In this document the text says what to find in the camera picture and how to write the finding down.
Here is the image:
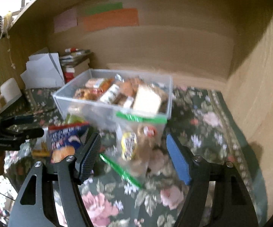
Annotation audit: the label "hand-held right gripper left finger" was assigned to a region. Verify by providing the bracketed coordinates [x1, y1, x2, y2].
[7, 132, 102, 227]

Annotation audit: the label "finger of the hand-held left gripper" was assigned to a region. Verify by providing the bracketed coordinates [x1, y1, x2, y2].
[0, 115, 34, 126]
[0, 127, 45, 144]

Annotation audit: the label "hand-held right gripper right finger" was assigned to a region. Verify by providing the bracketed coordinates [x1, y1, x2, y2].
[166, 134, 259, 227]

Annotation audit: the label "blue snack bag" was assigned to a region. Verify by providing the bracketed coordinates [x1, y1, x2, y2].
[48, 122, 90, 163]

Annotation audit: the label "small green white packet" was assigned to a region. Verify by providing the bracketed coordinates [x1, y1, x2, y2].
[65, 114, 84, 125]

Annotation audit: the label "clear zip bag green seal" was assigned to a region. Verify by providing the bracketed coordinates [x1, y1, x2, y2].
[99, 111, 168, 188]

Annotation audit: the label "clear plastic storage box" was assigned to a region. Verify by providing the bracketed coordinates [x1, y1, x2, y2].
[52, 69, 173, 134]

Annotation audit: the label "toast cracker packet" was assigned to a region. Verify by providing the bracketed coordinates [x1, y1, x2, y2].
[73, 88, 97, 100]

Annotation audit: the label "round biscuit roll packet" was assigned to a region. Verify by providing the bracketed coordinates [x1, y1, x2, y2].
[100, 84, 121, 104]

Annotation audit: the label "beige mug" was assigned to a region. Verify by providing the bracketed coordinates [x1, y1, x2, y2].
[0, 78, 23, 111]

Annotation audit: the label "floral tablecloth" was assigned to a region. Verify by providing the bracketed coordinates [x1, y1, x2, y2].
[0, 86, 269, 227]

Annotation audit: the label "white papers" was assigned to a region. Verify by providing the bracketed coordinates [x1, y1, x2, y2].
[20, 51, 65, 89]

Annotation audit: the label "stack of books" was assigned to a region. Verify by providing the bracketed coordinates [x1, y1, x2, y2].
[59, 49, 91, 84]

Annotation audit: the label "pink sticky note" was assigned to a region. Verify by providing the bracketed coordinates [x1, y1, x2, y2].
[53, 7, 78, 34]

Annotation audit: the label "orange sticky note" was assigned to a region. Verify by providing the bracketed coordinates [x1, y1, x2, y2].
[84, 8, 140, 32]

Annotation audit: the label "green sticky note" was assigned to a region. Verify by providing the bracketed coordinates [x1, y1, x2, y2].
[84, 2, 123, 15]

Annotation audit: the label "white earphone cable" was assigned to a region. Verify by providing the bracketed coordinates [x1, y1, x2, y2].
[6, 11, 17, 69]

